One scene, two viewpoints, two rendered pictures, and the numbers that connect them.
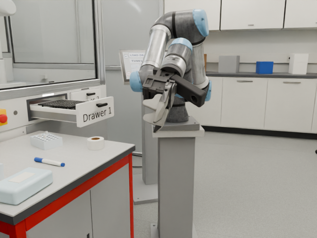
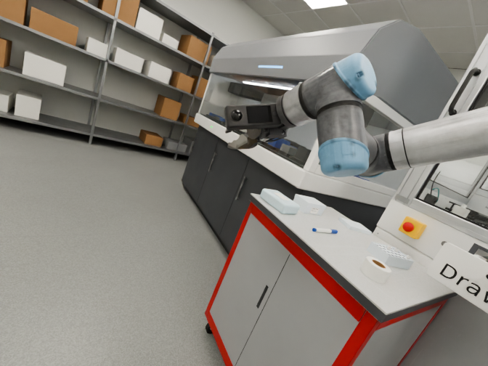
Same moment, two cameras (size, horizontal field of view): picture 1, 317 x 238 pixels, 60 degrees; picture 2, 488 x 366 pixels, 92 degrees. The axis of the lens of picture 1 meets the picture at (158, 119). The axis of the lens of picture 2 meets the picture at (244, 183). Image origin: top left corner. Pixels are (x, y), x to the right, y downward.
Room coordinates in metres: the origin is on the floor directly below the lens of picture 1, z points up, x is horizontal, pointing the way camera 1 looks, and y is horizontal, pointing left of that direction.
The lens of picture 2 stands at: (1.06, -0.51, 1.04)
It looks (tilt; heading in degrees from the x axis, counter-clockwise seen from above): 14 degrees down; 120
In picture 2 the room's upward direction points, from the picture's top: 22 degrees clockwise
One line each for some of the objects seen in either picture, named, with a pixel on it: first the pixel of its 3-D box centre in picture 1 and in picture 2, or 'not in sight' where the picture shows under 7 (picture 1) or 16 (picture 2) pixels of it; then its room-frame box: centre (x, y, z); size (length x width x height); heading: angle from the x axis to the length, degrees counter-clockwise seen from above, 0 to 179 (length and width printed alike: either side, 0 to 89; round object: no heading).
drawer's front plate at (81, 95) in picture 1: (87, 98); not in sight; (1.79, 0.47, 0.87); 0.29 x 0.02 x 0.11; 156
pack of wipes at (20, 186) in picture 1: (22, 184); (279, 200); (0.73, 0.39, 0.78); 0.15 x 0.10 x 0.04; 162
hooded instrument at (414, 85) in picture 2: not in sight; (281, 149); (0.08, 1.64, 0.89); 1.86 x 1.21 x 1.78; 156
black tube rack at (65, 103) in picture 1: (66, 108); not in sight; (1.46, 0.50, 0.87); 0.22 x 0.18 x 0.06; 66
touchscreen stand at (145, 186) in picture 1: (153, 132); not in sight; (2.27, 0.04, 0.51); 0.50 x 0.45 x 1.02; 16
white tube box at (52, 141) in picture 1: (46, 140); (389, 255); (1.16, 0.50, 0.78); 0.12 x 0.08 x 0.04; 50
